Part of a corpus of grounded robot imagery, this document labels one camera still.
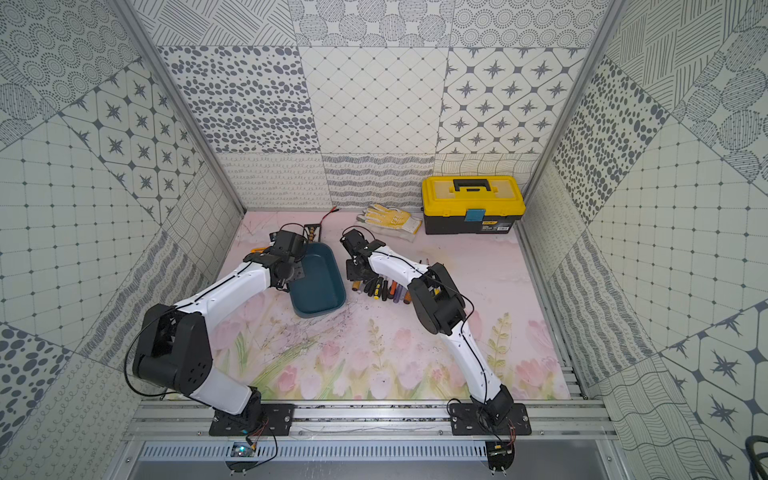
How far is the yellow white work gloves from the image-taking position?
3.78 ft

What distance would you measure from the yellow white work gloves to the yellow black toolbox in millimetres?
73

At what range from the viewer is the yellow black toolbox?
1032mm

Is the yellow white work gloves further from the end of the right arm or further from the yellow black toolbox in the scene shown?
the end of the right arm

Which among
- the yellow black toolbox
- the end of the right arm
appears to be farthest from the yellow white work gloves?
the end of the right arm

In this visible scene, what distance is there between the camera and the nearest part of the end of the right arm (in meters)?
0.76

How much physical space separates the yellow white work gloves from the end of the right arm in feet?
0.87

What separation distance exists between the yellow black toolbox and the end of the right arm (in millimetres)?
303
